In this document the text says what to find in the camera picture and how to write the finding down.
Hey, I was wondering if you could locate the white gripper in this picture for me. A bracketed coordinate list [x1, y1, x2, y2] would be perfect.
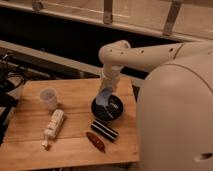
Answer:
[96, 66, 120, 107]

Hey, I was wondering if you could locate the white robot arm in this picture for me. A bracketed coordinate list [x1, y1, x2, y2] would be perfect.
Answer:
[99, 40, 213, 171]

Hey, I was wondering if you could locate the black ceramic bowl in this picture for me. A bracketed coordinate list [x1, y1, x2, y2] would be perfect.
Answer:
[91, 95, 124, 122]

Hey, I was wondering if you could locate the black white striped block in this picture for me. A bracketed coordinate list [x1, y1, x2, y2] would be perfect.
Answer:
[91, 120, 118, 142]

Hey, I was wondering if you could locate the brown oblong object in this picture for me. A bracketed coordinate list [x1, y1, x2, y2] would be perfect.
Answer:
[86, 132, 105, 152]

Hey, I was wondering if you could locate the translucent plastic cup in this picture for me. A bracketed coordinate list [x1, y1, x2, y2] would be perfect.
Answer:
[39, 88, 58, 111]

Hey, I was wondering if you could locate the wooden table board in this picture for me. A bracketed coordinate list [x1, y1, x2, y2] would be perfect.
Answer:
[0, 78, 138, 170]

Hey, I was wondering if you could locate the black cables and equipment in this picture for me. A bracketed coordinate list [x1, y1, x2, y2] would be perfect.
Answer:
[0, 53, 26, 146]

